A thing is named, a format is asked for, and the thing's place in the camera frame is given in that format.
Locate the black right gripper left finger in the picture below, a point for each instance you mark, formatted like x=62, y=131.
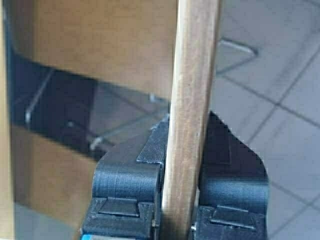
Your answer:
x=127, y=189

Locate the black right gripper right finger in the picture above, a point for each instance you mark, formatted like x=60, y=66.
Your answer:
x=233, y=188

